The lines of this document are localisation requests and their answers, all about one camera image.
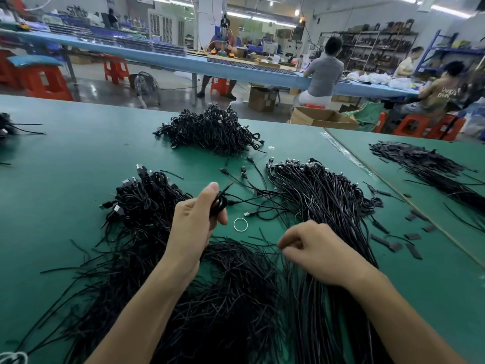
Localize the person's right hand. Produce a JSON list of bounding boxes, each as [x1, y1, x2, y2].
[[277, 220, 380, 291]]

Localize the person's left hand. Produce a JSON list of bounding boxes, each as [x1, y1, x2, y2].
[[163, 181, 228, 281]]

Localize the single black cable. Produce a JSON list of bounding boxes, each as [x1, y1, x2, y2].
[[208, 183, 234, 219]]

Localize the small cluster of knotted cables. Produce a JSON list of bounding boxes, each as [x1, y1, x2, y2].
[[100, 164, 194, 243]]

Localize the bundle of long black cables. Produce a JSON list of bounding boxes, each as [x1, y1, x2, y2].
[[220, 157, 395, 364]]

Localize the pile of black cables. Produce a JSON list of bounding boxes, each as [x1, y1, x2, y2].
[[15, 166, 293, 364]]

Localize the heap of black cables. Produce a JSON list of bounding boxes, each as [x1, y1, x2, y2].
[[0, 112, 46, 143], [154, 104, 264, 156]]

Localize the spread of straight black cables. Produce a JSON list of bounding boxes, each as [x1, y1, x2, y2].
[[369, 140, 485, 215]]

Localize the person's left forearm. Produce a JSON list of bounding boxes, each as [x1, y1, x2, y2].
[[85, 261, 194, 364]]

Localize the person's right forearm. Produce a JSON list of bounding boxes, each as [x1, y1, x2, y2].
[[352, 270, 485, 364]]

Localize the scattered dark tie pieces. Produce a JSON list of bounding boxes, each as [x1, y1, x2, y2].
[[365, 181, 438, 260]]

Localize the open cardboard box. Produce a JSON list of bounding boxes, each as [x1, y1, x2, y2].
[[290, 107, 361, 131]]

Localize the red plastic stool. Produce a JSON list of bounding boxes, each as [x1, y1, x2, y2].
[[393, 113, 467, 143], [103, 55, 130, 85], [211, 78, 230, 97], [0, 49, 18, 90]]

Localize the green bag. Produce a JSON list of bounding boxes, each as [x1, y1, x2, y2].
[[350, 100, 386, 132]]

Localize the grey floor fan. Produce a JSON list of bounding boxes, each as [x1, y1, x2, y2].
[[129, 71, 162, 109]]

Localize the small cardboard box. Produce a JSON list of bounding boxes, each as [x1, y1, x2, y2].
[[249, 85, 279, 113]]

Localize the long blue workbench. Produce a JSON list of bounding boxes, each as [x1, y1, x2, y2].
[[0, 28, 419, 99]]

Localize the pile of white bags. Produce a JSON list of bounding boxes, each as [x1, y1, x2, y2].
[[347, 70, 416, 90]]

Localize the red stool with blue seat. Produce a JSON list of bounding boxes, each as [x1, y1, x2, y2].
[[6, 55, 74, 102]]

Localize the white pillar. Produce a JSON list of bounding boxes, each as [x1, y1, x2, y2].
[[197, 0, 224, 50]]

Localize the metal storage shelf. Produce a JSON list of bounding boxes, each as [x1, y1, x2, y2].
[[318, 19, 418, 73]]

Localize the blue metal rack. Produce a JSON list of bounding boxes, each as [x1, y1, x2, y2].
[[415, 30, 485, 76]]

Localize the bunch of white wire rings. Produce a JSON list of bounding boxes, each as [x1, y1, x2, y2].
[[0, 351, 30, 364]]

